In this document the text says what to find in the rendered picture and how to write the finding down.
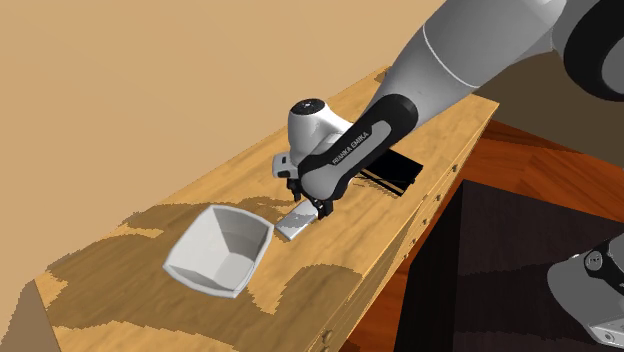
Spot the white angular bowl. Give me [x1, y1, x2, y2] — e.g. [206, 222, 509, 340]
[162, 204, 276, 300]

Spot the wooden chest of drawers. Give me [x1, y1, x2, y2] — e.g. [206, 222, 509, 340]
[33, 65, 501, 352]

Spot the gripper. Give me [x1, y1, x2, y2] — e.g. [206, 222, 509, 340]
[285, 176, 336, 222]

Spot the black flat tablet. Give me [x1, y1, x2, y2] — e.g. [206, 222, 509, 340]
[351, 147, 425, 198]

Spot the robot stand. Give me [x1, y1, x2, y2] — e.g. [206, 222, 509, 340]
[393, 178, 624, 352]

